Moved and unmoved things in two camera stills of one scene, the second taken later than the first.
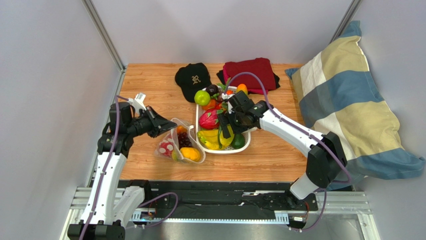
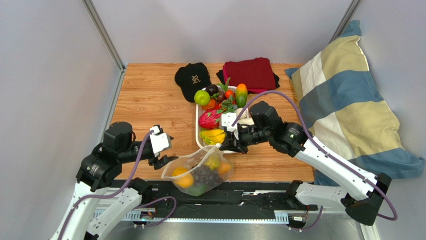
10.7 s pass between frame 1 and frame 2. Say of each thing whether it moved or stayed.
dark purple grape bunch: moved
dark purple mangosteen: stayed
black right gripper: moved
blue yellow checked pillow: stayed
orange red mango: moved
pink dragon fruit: stayed
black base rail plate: stayed
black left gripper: moved
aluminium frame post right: stayed
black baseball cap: stayed
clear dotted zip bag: moved
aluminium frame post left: stayed
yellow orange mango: moved
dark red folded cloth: stayed
